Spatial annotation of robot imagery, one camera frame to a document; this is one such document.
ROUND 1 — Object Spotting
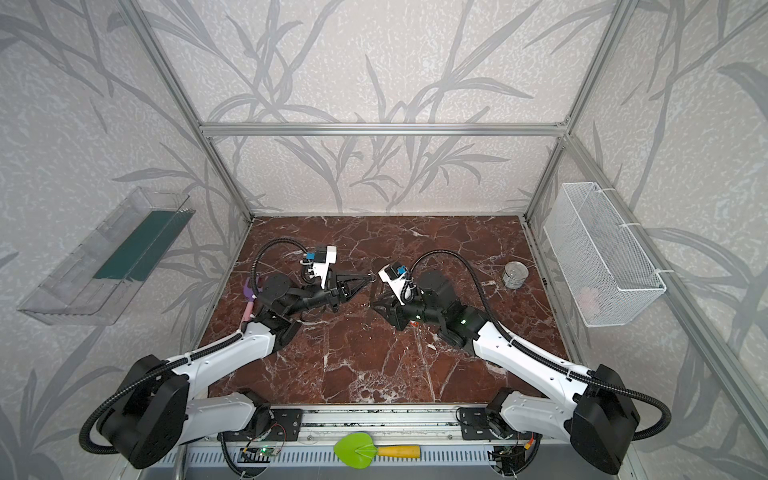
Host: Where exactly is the green yellow toy shovel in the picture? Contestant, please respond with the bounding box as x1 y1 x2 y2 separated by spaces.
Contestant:
333 432 421 470

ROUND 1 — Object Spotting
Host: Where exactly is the right circuit board with wires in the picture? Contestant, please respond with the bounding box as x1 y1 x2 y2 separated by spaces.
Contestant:
488 434 540 478

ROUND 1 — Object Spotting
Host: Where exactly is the clear plastic wall shelf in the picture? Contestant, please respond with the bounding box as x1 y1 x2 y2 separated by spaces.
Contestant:
18 187 195 326

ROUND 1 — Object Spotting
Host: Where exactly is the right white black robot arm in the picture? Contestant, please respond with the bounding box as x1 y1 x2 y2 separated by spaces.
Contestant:
371 263 640 474

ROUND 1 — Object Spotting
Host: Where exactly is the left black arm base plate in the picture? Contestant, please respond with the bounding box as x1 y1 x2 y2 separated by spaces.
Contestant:
246 408 304 443

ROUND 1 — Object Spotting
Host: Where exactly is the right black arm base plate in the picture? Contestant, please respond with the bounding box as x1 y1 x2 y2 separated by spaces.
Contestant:
456 407 514 440

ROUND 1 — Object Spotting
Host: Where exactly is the white wire mesh basket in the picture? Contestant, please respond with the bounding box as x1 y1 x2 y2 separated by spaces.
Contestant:
544 182 666 328

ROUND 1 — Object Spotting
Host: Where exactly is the left black corrugated cable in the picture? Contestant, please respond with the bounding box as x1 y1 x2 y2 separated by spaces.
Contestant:
78 237 313 455

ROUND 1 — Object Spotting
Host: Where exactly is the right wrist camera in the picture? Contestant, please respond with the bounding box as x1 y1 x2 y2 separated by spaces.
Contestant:
378 261 415 305

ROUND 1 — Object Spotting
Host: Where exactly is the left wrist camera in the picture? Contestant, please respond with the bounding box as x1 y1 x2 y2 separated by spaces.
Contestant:
300 245 338 290

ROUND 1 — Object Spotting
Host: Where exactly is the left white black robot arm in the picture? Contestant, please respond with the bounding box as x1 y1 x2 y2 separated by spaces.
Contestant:
79 272 374 469

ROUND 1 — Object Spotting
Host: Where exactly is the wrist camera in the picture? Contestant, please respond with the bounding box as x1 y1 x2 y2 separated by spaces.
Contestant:
378 261 415 305
300 245 338 290

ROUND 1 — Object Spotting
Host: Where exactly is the purple pink toy rake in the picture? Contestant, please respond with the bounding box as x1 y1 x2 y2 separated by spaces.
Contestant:
240 276 256 332

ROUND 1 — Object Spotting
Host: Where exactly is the left circuit board with wires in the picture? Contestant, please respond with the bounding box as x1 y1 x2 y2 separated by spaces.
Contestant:
237 423 287 464

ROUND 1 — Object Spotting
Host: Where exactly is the aluminium front rail frame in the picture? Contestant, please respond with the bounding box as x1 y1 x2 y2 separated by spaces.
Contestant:
143 403 631 448

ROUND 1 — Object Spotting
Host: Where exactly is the circuit board with wires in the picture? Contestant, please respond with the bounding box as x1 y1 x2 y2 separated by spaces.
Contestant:
237 423 287 464
488 434 540 478

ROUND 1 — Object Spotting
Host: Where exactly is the small grey metal cup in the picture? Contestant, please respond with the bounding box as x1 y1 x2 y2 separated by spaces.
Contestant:
502 261 529 290

